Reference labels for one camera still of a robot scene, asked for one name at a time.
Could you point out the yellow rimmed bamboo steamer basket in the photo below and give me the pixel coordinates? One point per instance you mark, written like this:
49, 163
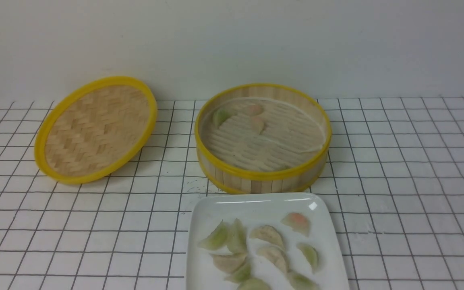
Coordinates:
288, 156

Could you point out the beige dumpling plate upper centre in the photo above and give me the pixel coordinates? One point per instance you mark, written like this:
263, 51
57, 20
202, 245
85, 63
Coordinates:
268, 234

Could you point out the white square ceramic plate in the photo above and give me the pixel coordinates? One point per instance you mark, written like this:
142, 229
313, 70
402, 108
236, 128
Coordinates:
266, 209

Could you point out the green dumpling plate upper left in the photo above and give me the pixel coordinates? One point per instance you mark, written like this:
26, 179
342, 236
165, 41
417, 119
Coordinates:
236, 238

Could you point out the green dumpling plate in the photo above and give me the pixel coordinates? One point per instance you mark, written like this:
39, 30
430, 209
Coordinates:
241, 274
236, 238
253, 284
311, 255

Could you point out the pink dumpling steamer middle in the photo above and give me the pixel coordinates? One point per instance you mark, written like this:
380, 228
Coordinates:
257, 124

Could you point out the yellow rimmed bamboo steamer lid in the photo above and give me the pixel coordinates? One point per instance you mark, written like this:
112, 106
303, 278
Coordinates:
95, 130

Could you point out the green dumpling plate bottom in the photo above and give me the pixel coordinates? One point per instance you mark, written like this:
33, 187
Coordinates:
253, 284

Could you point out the beige dumpling plate left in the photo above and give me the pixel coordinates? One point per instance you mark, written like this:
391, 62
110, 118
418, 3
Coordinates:
228, 263

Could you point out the pink dumpling steamer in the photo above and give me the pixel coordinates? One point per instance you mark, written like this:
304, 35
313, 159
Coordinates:
257, 124
252, 110

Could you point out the green dumpling steamer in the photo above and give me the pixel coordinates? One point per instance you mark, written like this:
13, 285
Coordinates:
220, 116
301, 282
217, 239

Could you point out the green dumpling plate right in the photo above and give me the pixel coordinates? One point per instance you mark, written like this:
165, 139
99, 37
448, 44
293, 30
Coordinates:
311, 255

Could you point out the pink dumpling steamer top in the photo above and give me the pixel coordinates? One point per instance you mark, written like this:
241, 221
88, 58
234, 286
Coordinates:
252, 110

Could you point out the pink dumpling on plate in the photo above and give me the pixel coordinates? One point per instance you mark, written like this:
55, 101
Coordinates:
298, 223

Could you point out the beige dumpling plate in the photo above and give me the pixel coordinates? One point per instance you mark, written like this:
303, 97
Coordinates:
275, 256
228, 263
268, 234

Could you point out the green dumpling plate lower left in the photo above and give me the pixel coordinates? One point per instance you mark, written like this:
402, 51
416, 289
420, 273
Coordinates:
241, 274

